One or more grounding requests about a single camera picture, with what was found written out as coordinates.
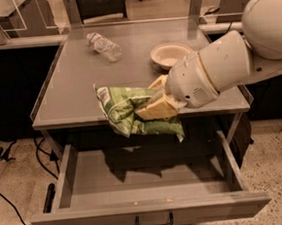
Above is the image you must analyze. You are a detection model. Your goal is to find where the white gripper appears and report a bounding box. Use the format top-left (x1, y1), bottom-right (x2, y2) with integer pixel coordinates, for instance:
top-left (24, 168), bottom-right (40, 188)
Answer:
top-left (135, 52), bottom-right (220, 121)

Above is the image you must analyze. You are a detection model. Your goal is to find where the green jalapeno chip bag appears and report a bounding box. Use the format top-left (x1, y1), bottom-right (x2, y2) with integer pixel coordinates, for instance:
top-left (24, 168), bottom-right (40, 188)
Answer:
top-left (94, 86), bottom-right (185, 141)

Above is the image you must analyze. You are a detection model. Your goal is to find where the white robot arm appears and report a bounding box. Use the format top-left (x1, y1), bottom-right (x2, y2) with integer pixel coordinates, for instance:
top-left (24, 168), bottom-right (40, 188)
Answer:
top-left (135, 0), bottom-right (282, 120)

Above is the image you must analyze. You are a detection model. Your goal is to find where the grey open top drawer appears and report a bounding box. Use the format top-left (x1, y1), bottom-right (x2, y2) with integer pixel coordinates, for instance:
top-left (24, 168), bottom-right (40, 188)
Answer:
top-left (31, 131), bottom-right (270, 225)

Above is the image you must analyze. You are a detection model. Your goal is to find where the white paper bowl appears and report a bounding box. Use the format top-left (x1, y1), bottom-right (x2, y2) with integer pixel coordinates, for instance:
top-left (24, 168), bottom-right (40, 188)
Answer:
top-left (150, 43), bottom-right (192, 70)

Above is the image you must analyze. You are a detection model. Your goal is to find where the grey cabinet table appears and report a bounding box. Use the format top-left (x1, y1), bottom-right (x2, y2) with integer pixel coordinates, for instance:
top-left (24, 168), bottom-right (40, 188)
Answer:
top-left (23, 12), bottom-right (259, 160)

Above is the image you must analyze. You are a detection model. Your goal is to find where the clear plastic water bottle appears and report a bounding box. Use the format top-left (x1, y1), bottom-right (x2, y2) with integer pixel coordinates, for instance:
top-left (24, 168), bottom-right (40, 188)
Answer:
top-left (87, 32), bottom-right (122, 62)

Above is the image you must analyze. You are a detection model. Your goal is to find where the black office chair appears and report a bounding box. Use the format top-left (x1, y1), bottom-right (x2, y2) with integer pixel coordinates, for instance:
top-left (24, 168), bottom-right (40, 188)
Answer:
top-left (76, 0), bottom-right (127, 22)

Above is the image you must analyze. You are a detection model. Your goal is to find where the black drawer handle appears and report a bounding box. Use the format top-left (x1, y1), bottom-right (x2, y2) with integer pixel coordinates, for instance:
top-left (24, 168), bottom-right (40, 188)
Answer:
top-left (135, 212), bottom-right (174, 225)

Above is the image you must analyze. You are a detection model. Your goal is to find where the black floor cable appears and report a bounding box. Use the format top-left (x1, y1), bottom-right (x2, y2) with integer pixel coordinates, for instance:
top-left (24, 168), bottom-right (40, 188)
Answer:
top-left (0, 181), bottom-right (42, 225)

